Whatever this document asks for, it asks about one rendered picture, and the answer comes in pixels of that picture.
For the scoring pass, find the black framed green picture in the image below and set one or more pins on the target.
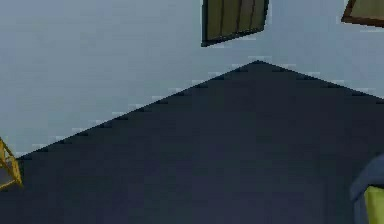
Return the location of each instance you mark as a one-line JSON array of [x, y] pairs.
[[233, 18]]

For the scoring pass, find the brown framed green picture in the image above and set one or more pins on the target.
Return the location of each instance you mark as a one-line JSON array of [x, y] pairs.
[[366, 11]]

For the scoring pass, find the yellow green cushion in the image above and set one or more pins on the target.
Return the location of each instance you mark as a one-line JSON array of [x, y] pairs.
[[375, 205]]

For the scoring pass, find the yellow wooden frame furniture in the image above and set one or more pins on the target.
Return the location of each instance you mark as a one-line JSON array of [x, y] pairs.
[[10, 165]]

